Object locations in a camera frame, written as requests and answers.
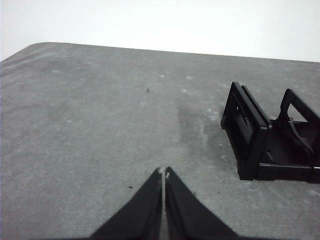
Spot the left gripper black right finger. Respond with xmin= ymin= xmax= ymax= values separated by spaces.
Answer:
xmin=164 ymin=166 xmax=238 ymax=240

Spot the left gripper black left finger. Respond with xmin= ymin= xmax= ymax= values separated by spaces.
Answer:
xmin=89 ymin=166 xmax=164 ymax=240

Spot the black plastic dish rack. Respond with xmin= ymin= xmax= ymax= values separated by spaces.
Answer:
xmin=220 ymin=81 xmax=320 ymax=184

